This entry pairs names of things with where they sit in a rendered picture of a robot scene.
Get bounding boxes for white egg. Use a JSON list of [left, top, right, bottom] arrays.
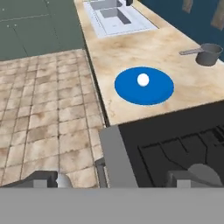
[[136, 73, 151, 88]]

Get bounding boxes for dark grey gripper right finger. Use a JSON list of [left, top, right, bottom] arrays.
[[167, 170, 224, 189]]

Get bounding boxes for hanging wooden tool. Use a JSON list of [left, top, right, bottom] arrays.
[[182, 0, 193, 14], [210, 0, 224, 32]]

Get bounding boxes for grey rounded object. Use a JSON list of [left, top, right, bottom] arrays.
[[187, 163, 223, 187]]

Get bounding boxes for white rounded object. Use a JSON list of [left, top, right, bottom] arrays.
[[56, 172, 73, 189]]

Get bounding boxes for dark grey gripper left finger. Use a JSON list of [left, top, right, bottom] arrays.
[[1, 170, 59, 189]]

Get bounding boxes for black hob with grey front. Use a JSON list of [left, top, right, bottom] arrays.
[[98, 100, 224, 189]]

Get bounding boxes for green cupboard run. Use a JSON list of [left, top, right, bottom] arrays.
[[0, 0, 88, 62]]

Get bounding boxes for grey saucepan with handle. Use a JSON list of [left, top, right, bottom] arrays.
[[178, 43, 224, 67]]

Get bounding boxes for dark grey oven handle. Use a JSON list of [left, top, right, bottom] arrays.
[[94, 157, 109, 189]]

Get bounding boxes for pale grey sink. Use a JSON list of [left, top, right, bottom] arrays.
[[82, 0, 159, 39]]

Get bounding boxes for blue round plate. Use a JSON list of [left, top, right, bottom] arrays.
[[114, 66, 175, 107]]

